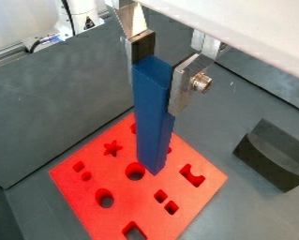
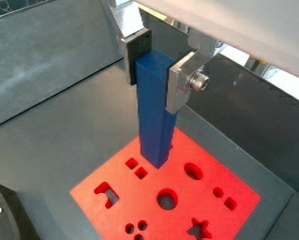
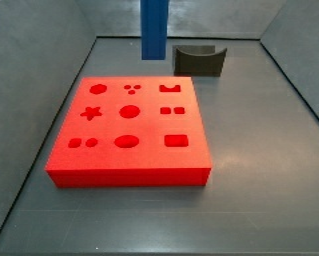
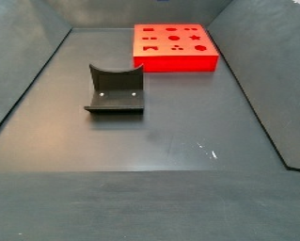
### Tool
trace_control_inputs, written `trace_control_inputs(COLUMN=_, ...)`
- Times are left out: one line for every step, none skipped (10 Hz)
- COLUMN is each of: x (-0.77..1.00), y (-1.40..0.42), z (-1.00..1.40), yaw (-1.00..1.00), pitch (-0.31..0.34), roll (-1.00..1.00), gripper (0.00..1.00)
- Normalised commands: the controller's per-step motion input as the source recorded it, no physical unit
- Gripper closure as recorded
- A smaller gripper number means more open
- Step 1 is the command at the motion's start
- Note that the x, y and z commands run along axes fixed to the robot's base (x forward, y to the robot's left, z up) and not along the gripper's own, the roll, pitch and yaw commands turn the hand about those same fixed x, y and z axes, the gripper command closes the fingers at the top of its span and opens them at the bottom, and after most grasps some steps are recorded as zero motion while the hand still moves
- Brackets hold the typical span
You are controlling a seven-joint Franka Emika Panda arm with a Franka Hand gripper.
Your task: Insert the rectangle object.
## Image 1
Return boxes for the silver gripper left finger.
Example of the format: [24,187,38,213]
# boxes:
[112,2,155,83]

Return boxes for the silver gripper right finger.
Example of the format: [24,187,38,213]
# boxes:
[168,30,229,116]

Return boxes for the blue rectangular block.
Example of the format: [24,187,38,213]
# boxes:
[131,55,175,174]

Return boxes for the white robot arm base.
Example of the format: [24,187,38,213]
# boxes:
[22,0,104,53]

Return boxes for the black curved block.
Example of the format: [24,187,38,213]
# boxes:
[232,119,299,192]

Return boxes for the red shape sorter board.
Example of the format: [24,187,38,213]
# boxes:
[49,115,227,240]

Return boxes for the aluminium rail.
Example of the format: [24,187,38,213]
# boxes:
[0,43,28,67]

